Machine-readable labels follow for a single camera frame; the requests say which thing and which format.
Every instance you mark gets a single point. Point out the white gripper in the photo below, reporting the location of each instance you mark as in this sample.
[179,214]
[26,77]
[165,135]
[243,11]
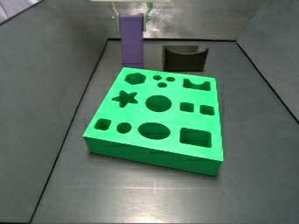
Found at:
[147,13]

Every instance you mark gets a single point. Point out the black arch fixture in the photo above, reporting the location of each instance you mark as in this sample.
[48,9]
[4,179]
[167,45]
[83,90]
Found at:
[183,58]

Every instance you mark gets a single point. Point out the green shape sorter block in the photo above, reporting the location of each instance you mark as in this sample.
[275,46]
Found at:
[159,118]

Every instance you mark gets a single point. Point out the purple arch block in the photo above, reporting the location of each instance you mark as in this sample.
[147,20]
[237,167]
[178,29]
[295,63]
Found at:
[133,40]

